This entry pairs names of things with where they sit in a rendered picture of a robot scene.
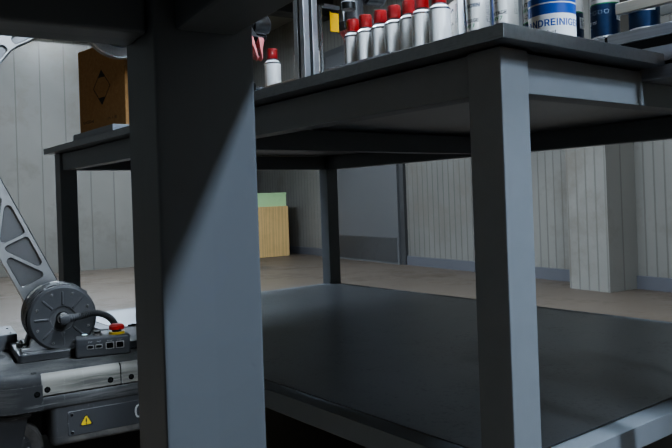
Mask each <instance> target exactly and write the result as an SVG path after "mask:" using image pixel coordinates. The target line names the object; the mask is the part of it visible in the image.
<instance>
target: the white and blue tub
mask: <svg viewBox="0 0 672 448"><path fill-rule="evenodd" d="M527 6H528V27H530V28H535V29H540V30H545V31H550V32H556V33H561V34H566V35H571V36H576V37H577V30H576V0H530V1H528V3H527Z"/></svg>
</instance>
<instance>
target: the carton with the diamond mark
mask: <svg viewBox="0 0 672 448"><path fill-rule="evenodd" d="M78 70H79V100H80V129H81V133H83V132H86V131H90V130H93V129H97V128H100V127H103V126H107V125H110V124H129V100H128V71H127V59H122V60H120V59H112V58H109V57H106V56H104V55H102V54H100V53H99V52H97V51H96V50H95V49H94V48H90V49H87V50H85V51H82V52H79V53H78Z"/></svg>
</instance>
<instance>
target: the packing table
mask: <svg viewBox="0 0 672 448"><path fill-rule="evenodd" d="M292 1H294V0H0V35H4V36H16V37H28V38H41V39H53V40H66V41H78V42H91V43H103V44H116V45H127V71H128V100H129V129H130V159H131V188H132V218H133V247H134V276H135V306H136V335H137V365H138V394H139V424H140V448H266V423H265V395H264V366H263V337H262V309H261V280H260V251H259V223H258V194H257V165H256V136H255V108H254V79H253V50H252V24H254V23H256V22H257V21H259V20H261V19H263V18H264V17H266V16H268V15H270V14H271V13H273V12H275V11H277V10H278V9H280V8H282V7H284V6H285V5H287V4H289V3H291V2H292Z"/></svg>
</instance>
